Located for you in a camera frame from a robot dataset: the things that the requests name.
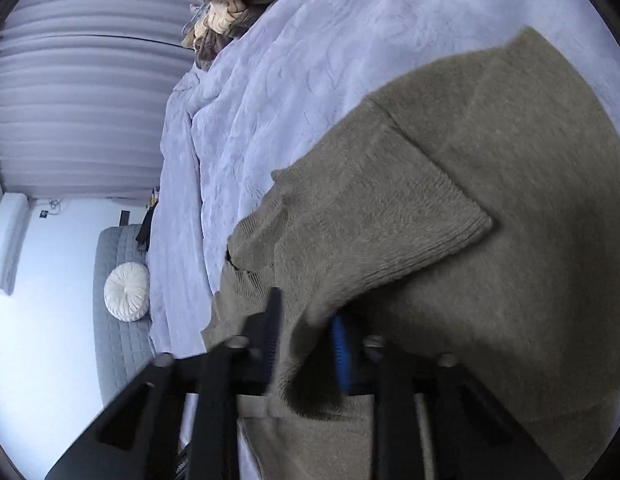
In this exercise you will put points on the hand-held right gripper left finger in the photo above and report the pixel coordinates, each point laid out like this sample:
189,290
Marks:
268,342

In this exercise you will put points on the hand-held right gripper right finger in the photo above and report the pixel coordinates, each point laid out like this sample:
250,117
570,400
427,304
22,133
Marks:
340,355

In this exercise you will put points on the olive green knit sweater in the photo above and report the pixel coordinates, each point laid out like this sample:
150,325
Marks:
464,185

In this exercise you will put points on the pile of beige brown clothes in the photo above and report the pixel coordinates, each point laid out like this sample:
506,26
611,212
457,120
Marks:
225,15

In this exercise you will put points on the grey quilted sofa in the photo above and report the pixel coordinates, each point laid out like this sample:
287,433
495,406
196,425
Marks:
121,355

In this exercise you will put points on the round white pleated cushion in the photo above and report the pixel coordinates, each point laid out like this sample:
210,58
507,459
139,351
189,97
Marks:
126,291

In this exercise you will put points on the lavender fleece blanket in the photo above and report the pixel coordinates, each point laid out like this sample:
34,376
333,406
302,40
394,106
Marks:
290,85

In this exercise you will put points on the white air conditioner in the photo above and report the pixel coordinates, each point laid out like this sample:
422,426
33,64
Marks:
10,245

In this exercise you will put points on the grey pleated curtain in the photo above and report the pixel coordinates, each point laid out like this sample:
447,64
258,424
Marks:
80,110

